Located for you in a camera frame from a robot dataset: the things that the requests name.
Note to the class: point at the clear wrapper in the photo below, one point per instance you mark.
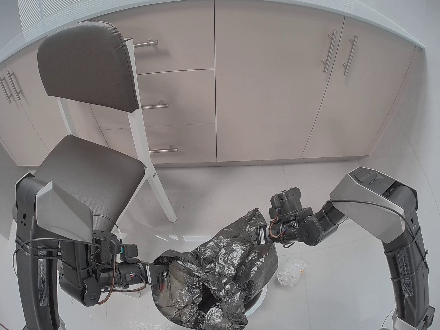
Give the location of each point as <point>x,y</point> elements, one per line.
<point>290,273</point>

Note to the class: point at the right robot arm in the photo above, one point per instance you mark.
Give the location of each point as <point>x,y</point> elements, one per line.
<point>371,198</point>

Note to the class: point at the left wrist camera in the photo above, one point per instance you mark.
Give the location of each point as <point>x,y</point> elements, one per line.
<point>130,253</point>

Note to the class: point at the white trash bin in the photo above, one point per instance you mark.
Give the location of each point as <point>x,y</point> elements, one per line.
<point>257,299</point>

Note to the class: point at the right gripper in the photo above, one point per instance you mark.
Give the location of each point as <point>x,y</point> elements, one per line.
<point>263,235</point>

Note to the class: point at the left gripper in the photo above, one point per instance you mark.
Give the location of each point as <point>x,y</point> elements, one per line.
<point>135,273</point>

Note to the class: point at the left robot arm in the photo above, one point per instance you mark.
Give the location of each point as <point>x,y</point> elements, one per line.
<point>62,211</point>

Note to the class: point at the black plastic bag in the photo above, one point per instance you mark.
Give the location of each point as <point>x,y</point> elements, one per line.
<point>220,256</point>

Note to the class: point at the grey padded white-framed chair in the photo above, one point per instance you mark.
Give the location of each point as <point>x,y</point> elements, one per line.
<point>89,67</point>

